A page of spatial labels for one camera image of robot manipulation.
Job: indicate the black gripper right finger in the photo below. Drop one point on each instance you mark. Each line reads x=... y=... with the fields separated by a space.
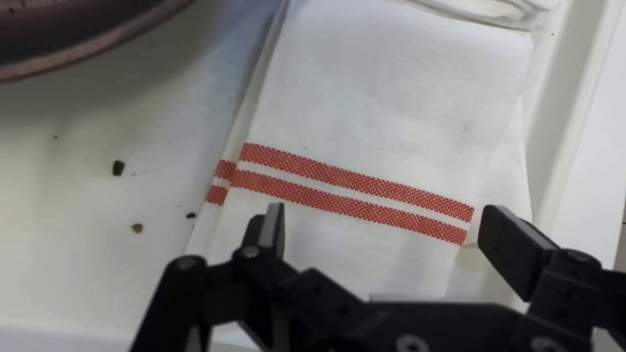
x=521 y=254

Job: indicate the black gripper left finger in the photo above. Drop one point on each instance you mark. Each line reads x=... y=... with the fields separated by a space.
x=261 y=285

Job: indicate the white napkin red stripes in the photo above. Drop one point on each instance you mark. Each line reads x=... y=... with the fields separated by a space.
x=378 y=103

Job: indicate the black frying pan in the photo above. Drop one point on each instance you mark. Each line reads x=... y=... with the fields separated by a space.
x=71 y=29

